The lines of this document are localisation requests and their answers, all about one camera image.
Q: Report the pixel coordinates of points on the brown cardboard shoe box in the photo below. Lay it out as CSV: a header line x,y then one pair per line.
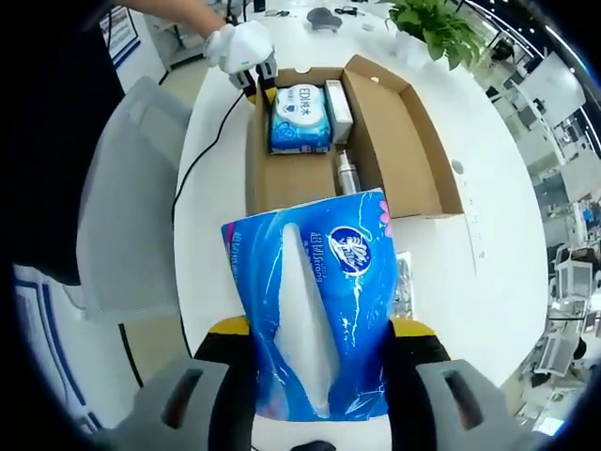
x,y
399,141

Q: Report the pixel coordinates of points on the person's right hand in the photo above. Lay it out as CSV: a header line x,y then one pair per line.
x,y
312,446

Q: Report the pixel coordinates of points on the small black item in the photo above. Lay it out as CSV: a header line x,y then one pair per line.
x,y
346,10

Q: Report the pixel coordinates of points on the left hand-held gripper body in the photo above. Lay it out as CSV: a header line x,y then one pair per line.
x,y
249,47

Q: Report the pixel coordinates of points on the small white item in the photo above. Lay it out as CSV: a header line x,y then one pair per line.
x,y
368,26

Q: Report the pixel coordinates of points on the green potted plant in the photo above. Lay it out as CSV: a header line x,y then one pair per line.
x,y
436,23

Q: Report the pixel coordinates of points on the white office chair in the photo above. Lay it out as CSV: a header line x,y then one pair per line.
x,y
561,352
575,272

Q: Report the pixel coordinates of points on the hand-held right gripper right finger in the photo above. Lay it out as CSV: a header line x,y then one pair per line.
x,y
422,376

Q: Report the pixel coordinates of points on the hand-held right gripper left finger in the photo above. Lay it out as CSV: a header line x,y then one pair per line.
x,y
230,380

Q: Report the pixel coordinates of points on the small white carton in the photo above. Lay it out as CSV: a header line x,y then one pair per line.
x,y
339,110

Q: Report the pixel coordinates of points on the blue soft tissue pack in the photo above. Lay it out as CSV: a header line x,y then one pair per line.
x,y
310,305

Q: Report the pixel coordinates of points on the grey mesh chair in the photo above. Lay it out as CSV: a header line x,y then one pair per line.
x,y
136,202

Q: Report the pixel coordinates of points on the person's left hand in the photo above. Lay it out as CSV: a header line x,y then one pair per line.
x,y
216,47

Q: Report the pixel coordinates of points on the white blue wet wipes pack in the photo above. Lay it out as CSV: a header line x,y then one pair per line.
x,y
298,119

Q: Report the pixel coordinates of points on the person's dark clothing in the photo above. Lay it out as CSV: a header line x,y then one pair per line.
x,y
51,141

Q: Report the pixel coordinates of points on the blue framed poster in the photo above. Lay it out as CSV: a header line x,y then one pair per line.
x,y
119,35

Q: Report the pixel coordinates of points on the silver metal bottle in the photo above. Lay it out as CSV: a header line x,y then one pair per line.
x,y
348,174

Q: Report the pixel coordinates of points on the grey curved holder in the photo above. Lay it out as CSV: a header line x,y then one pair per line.
x,y
323,18

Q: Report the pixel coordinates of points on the white blue-edged board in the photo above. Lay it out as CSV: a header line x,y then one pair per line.
x,y
51,338

